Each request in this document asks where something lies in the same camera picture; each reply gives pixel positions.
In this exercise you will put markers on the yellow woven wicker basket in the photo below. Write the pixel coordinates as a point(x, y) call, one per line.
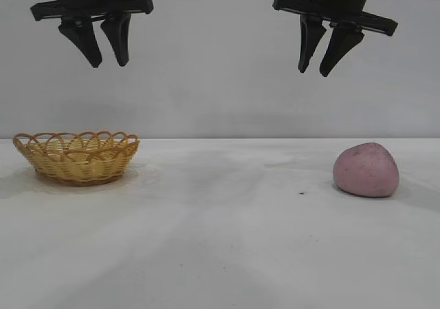
point(79, 166)

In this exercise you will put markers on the pink peach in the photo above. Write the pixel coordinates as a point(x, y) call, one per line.
point(366, 171)

